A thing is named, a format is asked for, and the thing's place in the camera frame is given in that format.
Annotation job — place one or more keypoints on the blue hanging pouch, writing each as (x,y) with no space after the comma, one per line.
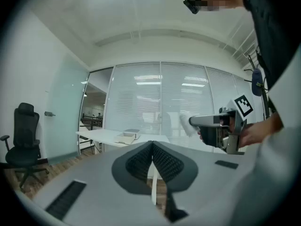
(256,82)

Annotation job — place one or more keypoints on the person's right forearm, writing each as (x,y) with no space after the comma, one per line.
(270,128)

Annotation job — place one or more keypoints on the grey lidded white box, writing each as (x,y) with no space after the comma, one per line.
(127,136)

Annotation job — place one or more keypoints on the person's right hand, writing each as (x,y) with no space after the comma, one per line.
(251,134)

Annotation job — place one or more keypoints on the black office chair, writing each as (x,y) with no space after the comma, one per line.
(23,140)

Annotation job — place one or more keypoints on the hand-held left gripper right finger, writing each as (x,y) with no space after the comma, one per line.
(188,171)

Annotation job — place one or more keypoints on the black stair railing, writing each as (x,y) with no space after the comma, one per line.
(91,121)

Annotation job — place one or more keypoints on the person's black clothing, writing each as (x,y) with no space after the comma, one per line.
(272,32)

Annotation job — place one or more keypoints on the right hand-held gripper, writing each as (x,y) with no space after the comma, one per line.
(235,128)

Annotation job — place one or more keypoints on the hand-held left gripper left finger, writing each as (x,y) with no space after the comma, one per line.
(120,173)

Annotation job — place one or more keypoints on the frosted glass door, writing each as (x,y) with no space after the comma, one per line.
(68,112)

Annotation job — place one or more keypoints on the small white item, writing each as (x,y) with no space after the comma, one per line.
(187,123)

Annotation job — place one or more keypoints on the black head-worn camera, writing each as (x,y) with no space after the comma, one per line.
(191,3)

